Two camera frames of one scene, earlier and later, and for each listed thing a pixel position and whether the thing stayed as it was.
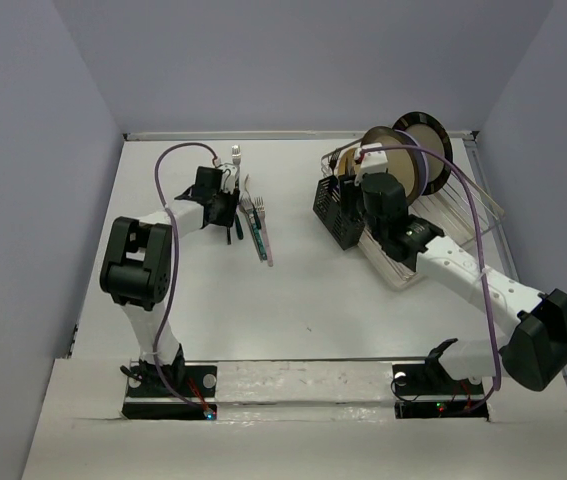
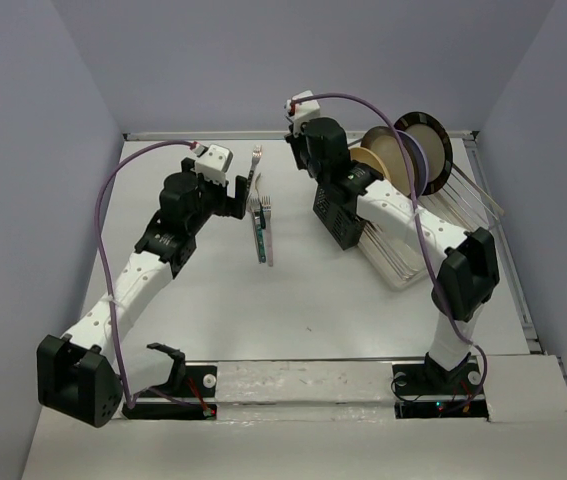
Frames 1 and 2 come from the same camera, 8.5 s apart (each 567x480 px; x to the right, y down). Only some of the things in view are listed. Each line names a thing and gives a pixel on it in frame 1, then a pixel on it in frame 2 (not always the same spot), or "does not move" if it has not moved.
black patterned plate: [427, 132] does not move
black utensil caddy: [339, 206] does not move
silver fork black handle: [236, 155] → [257, 152]
